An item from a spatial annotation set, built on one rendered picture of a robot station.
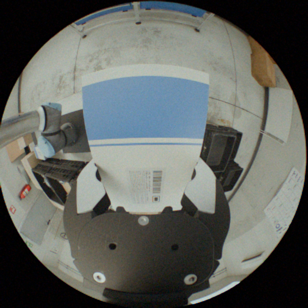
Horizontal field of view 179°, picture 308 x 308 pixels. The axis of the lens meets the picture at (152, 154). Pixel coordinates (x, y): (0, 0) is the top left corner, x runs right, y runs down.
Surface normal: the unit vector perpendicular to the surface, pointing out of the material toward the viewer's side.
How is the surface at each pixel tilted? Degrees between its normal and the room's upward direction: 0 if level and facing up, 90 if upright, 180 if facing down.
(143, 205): 0
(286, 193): 90
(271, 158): 90
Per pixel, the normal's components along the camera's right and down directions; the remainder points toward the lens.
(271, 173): -1.00, 0.01
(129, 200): 0.04, 0.48
